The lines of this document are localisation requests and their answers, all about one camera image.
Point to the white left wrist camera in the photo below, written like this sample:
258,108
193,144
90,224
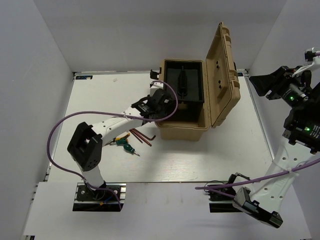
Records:
154,86

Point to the green orange stubby screwdriver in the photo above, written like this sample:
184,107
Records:
121,141

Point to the tan plastic toolbox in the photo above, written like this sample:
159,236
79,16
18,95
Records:
221,89

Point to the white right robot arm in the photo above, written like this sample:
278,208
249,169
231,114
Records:
299,142

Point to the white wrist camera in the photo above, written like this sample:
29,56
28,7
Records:
154,86
312,58

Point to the blue label sticker left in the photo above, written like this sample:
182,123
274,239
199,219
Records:
84,77

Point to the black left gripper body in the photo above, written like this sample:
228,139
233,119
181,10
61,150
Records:
162,112

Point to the yellow black needle-nose pliers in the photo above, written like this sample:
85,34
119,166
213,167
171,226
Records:
112,142

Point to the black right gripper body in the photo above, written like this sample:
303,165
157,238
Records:
289,87

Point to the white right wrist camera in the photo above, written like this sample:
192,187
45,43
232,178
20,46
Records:
312,58

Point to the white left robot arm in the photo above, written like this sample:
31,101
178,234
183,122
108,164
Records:
88,140

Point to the black toolbox tray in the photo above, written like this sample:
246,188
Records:
186,79

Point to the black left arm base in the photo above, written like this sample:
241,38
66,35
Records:
85,194

